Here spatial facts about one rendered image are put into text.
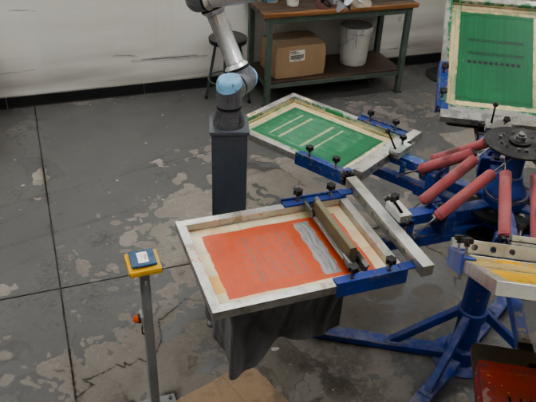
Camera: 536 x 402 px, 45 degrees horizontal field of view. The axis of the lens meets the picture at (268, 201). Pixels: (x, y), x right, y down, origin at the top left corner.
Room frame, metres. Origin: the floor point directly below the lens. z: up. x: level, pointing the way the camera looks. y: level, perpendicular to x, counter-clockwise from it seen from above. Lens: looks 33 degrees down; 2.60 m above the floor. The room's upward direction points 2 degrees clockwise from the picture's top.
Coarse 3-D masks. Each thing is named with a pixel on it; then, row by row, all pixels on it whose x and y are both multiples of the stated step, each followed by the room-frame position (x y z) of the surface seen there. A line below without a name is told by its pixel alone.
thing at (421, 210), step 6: (408, 210) 2.34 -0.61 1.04; (414, 210) 2.34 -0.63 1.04; (420, 210) 2.34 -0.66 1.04; (426, 210) 2.34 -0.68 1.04; (414, 216) 2.30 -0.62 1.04; (420, 216) 2.31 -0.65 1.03; (426, 216) 2.32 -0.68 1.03; (396, 222) 2.27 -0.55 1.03; (420, 222) 2.31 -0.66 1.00; (426, 222) 2.32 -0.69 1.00
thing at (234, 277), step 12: (300, 252) 2.12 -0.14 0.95; (336, 252) 2.13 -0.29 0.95; (228, 264) 2.02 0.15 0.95; (240, 264) 2.03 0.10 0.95; (312, 264) 2.05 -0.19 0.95; (228, 276) 1.95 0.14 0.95; (240, 276) 1.95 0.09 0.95; (300, 276) 1.97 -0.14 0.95; (312, 276) 1.97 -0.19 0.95; (324, 276) 1.98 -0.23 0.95; (336, 276) 1.98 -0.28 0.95; (228, 288) 1.88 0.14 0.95; (240, 288) 1.88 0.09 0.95; (252, 288) 1.89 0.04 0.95; (264, 288) 1.89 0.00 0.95; (276, 288) 1.89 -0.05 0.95
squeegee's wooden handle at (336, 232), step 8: (320, 200) 2.36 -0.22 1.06; (320, 208) 2.30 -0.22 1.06; (320, 216) 2.29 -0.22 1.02; (328, 216) 2.24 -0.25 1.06; (328, 224) 2.21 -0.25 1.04; (336, 224) 2.18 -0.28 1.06; (328, 232) 2.21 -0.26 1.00; (336, 232) 2.14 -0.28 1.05; (344, 232) 2.13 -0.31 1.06; (336, 240) 2.14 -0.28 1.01; (344, 240) 2.08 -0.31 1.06; (344, 248) 2.07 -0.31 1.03; (352, 248) 2.03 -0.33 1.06; (352, 256) 2.03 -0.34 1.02
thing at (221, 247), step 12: (252, 228) 2.27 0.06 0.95; (264, 228) 2.28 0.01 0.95; (276, 228) 2.28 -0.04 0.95; (288, 228) 2.29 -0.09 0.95; (204, 240) 2.17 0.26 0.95; (216, 240) 2.18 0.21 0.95; (228, 240) 2.18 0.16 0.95; (300, 240) 2.20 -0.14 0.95; (324, 240) 2.21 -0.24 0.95; (216, 252) 2.10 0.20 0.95; (228, 252) 2.10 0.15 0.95; (216, 264) 2.02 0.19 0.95
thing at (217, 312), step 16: (256, 208) 2.38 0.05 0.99; (272, 208) 2.38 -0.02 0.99; (288, 208) 2.39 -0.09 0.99; (304, 208) 2.42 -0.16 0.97; (352, 208) 2.41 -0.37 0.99; (176, 224) 2.23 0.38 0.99; (192, 224) 2.24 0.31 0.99; (208, 224) 2.26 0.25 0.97; (224, 224) 2.29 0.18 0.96; (368, 224) 2.29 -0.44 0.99; (368, 240) 2.21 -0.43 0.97; (192, 256) 2.02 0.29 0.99; (384, 256) 2.08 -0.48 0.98; (208, 288) 1.84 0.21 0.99; (304, 288) 1.86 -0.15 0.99; (320, 288) 1.86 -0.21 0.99; (336, 288) 1.88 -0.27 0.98; (208, 304) 1.75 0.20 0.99; (224, 304) 1.75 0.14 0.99; (240, 304) 1.76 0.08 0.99; (256, 304) 1.76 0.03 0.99; (272, 304) 1.79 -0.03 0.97; (288, 304) 1.81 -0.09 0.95
